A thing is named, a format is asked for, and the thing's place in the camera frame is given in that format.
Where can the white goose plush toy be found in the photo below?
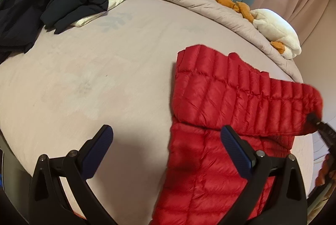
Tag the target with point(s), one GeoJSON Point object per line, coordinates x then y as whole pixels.
{"type": "Point", "coordinates": [275, 28]}

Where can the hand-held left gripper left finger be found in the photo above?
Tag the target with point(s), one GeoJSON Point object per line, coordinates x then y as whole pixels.
{"type": "Point", "coordinates": [97, 151]}

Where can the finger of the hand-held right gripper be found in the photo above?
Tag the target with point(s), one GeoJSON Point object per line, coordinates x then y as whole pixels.
{"type": "Point", "coordinates": [314, 119]}

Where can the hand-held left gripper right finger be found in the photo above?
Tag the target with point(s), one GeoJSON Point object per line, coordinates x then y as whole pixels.
{"type": "Point", "coordinates": [236, 151]}

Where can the red down jacket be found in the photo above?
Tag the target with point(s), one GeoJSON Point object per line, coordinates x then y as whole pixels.
{"type": "Point", "coordinates": [210, 99]}

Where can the bed with grey sheet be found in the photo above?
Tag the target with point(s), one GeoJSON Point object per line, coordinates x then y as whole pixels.
{"type": "Point", "coordinates": [105, 70]}

